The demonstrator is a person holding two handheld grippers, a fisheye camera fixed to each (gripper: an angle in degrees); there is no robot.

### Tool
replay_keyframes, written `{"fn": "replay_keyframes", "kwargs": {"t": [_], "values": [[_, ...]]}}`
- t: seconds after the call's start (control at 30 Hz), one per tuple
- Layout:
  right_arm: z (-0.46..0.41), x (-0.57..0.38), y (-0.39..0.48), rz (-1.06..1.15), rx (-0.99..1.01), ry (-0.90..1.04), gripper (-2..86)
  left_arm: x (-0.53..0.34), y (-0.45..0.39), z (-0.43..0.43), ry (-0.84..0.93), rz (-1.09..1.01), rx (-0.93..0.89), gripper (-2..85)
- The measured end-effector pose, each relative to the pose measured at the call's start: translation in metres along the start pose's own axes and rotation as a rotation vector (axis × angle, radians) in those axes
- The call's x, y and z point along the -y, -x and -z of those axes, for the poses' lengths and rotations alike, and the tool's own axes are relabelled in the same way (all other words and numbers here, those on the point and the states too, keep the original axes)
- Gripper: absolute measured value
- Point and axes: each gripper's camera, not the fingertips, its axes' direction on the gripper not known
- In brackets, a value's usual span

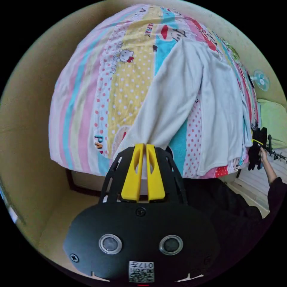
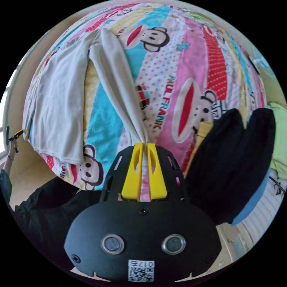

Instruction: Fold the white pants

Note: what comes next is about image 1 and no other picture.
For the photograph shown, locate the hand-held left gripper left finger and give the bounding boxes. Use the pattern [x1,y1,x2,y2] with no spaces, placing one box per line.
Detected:
[121,143,144,202]

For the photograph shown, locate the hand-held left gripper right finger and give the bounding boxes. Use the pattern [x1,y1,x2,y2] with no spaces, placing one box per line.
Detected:
[146,144,166,203]

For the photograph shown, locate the white pants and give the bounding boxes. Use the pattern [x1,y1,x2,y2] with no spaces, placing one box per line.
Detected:
[113,40,253,178]

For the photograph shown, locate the person's right forearm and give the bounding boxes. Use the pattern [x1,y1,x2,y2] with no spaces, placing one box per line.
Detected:
[264,161,287,216]

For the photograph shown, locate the person's right hand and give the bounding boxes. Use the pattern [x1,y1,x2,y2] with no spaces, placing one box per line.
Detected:
[258,147,269,165]

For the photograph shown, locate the light green cloth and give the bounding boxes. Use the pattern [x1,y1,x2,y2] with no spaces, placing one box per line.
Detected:
[257,98,287,149]

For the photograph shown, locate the turquoise fan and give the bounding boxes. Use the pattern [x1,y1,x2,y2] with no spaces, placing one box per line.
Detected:
[251,70,270,91]

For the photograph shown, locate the person's body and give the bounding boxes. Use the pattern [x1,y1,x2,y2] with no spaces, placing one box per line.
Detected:
[183,176,273,254]

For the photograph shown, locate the bed with colourful printed quilt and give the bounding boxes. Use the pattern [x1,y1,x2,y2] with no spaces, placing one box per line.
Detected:
[48,3,263,180]

